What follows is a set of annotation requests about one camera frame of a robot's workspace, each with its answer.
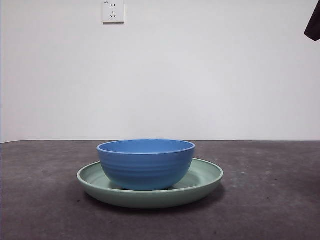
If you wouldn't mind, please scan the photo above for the white wall socket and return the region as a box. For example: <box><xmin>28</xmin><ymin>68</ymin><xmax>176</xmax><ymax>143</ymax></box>
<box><xmin>101</xmin><ymin>0</ymin><xmax>125</xmax><ymax>25</ymax></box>

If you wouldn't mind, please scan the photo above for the blue ribbed bowl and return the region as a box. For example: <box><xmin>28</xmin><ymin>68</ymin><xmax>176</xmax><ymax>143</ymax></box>
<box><xmin>96</xmin><ymin>139</ymin><xmax>196</xmax><ymax>191</ymax></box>

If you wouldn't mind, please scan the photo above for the pale green plate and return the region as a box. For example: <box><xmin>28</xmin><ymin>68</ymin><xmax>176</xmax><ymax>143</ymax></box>
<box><xmin>76</xmin><ymin>157</ymin><xmax>224</xmax><ymax>210</ymax></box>

